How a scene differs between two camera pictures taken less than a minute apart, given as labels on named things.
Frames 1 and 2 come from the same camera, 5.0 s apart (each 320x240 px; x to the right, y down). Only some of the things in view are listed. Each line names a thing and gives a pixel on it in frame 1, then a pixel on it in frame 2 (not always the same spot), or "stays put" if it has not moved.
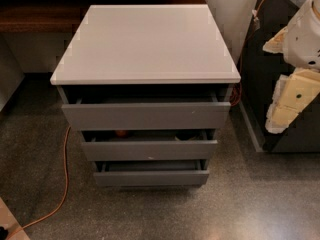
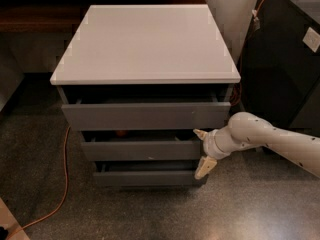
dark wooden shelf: (65, 14) stays put
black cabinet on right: (262, 72) stays put
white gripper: (304, 40) → (210, 146)
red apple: (121, 133) stays put
